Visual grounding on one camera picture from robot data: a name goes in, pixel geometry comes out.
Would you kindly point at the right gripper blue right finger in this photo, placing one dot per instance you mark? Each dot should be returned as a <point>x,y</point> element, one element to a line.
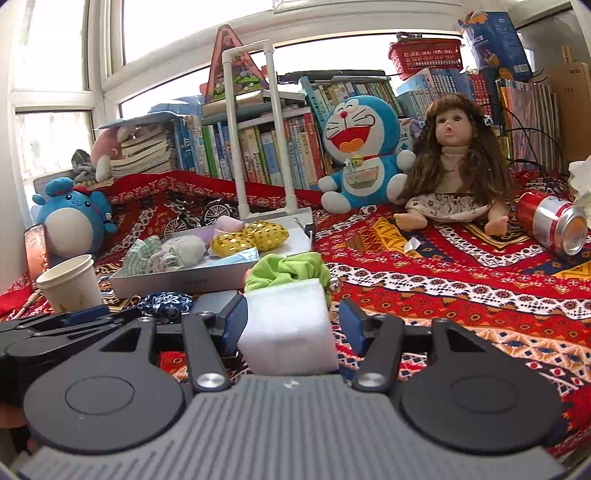
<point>357,326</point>

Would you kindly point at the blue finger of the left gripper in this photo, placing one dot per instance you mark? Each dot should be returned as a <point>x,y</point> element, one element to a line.
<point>87,315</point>

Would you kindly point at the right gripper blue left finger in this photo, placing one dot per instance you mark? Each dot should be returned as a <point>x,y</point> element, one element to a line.
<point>234,318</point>

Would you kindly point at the white foam block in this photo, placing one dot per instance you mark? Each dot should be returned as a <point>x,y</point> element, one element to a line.
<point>288,331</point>

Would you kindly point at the blue face mask pack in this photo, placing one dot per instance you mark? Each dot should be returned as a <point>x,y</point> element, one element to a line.
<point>210,259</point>

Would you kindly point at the dark blue patterned scrunchie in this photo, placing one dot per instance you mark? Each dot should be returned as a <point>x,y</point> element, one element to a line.
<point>166,307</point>

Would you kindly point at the white fluffy plush toy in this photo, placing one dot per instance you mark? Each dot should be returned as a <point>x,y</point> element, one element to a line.
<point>184,251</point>

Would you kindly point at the green checkered cloth pouch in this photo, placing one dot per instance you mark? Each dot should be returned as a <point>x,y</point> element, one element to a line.
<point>149,257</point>

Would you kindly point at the gold sequin heart cushion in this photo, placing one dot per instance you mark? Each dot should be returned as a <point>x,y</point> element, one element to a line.
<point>263,235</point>

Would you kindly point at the purple plush toy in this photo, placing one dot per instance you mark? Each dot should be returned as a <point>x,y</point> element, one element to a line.
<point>206,234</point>

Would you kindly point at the pink sock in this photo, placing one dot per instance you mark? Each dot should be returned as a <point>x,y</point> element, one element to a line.
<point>226,224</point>

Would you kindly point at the black power bank box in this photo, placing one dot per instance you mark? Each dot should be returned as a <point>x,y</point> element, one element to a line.
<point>208,307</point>

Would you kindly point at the white paper cup with cat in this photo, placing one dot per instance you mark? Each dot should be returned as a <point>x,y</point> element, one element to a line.
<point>71,285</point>

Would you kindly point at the white cardboard tray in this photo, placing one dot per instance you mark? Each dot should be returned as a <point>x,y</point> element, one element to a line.
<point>200,280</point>

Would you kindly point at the green scrunchie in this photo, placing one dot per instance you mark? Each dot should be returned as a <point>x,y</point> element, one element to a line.
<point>275,270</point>

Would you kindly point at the smartphone with red case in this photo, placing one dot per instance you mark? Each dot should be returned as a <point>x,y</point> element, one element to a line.
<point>36,251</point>

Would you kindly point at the blue round plush toy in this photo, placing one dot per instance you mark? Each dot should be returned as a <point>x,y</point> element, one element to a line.
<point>76,220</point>

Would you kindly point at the black binder clip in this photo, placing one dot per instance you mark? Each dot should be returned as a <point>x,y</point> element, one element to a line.
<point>309,229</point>

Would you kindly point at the miniature metal bicycle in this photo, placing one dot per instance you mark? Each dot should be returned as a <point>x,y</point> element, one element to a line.
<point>190,215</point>

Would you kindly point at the pink plush toy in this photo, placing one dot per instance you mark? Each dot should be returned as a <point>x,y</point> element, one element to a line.
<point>106,148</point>

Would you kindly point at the stack of books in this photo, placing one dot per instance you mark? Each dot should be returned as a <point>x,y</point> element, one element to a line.
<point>149,149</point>

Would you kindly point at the Doraemon plush toy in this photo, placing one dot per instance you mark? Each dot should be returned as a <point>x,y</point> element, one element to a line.
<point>363,134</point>

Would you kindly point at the brown haired doll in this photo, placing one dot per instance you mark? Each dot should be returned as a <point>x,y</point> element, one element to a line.
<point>460,174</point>

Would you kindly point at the red soda can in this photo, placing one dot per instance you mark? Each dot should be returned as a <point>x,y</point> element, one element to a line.
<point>557,224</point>

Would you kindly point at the row of books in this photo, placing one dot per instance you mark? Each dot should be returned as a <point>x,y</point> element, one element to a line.
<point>524,115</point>

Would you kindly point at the red plastic basket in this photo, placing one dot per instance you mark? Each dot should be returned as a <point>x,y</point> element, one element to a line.
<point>411,53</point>

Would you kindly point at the blue cardboard box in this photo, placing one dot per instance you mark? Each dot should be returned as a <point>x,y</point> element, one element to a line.
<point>495,44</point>

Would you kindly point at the white pvc pipe frame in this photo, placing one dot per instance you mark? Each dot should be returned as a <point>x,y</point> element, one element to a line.
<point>261,141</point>

